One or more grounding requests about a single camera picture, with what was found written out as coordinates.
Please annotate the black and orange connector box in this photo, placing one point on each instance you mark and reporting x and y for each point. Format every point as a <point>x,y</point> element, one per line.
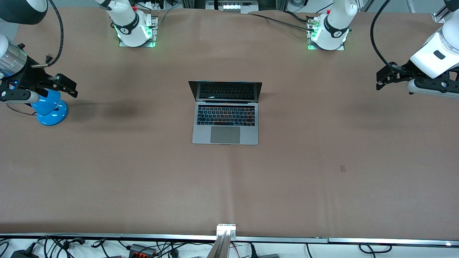
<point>141,249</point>

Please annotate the white power strip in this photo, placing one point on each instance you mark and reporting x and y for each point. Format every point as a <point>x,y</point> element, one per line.
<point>231,6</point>

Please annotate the aluminium table edge rail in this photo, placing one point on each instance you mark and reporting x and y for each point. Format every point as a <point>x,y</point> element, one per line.
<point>107,236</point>

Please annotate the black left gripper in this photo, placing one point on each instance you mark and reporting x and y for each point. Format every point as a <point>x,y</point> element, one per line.
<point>401,72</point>

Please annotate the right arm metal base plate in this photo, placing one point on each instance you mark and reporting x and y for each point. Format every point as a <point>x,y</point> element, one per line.
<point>155,22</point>

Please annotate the silver mounting bracket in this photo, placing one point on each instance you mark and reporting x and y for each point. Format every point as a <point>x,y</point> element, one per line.
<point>226,227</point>

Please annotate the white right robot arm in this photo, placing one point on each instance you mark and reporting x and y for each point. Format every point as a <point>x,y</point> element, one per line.
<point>129,21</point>

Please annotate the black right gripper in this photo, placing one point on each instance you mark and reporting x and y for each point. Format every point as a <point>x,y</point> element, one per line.
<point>31,76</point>

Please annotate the aluminium frame profile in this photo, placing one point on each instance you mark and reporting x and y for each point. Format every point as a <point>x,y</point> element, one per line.
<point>439,15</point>

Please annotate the aluminium camera mast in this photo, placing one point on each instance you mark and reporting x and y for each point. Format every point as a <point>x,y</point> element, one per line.
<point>220,249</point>

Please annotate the blue desk lamp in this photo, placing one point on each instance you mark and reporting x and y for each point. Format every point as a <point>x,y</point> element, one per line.
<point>52,111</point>

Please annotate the brown table mat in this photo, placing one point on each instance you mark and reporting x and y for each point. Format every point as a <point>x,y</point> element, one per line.
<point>107,179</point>

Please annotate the grey laptop with black keyboard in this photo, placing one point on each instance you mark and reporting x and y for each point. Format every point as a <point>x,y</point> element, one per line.
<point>225,134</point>

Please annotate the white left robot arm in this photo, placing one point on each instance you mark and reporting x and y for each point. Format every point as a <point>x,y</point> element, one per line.
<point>335,25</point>

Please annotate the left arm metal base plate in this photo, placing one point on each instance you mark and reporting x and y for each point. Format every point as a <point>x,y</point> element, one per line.
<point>310,46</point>

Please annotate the black power adapter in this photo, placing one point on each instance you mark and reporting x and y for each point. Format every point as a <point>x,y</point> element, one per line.
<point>23,254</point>

